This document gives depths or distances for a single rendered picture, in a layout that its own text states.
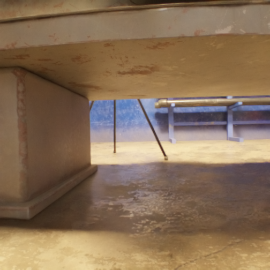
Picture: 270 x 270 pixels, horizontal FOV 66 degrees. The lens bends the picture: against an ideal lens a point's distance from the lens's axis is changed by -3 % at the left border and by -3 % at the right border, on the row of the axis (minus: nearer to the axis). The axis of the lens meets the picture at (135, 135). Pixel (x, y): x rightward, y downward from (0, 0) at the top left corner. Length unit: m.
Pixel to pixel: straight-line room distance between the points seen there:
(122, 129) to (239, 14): 3.48
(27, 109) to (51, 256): 0.38
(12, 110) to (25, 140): 0.09
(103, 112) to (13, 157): 3.37
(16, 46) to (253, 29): 0.48
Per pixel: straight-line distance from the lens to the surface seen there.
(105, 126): 3.91
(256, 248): 0.48
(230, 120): 3.91
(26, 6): 0.79
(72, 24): 0.49
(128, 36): 0.46
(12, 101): 0.64
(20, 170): 0.63
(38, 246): 0.49
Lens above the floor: 0.22
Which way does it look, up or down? 2 degrees down
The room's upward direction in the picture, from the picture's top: 1 degrees counter-clockwise
